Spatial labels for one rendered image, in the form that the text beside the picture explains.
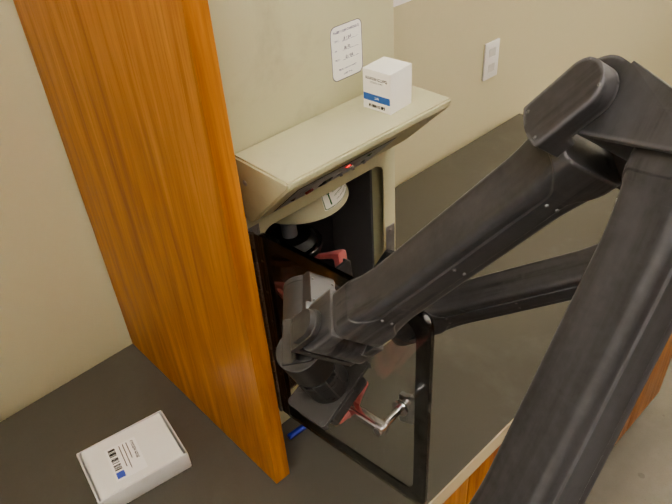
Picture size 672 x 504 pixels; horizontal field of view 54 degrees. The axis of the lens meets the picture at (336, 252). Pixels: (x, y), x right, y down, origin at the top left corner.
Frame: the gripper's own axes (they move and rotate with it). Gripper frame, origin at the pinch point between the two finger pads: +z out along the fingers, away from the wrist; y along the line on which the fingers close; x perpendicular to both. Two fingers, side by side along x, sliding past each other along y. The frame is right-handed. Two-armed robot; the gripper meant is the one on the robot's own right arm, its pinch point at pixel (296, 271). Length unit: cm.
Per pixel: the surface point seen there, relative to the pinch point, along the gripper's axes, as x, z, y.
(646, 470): 124, -41, -92
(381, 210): -6.3, -6.9, -16.7
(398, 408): 0.0, -35.0, 14.1
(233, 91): -40.8, -10.7, 12.0
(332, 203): -14.6, -7.7, -4.3
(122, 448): 18.6, 9.5, 38.1
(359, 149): -31.0, -22.0, 2.3
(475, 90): 9, 30, -102
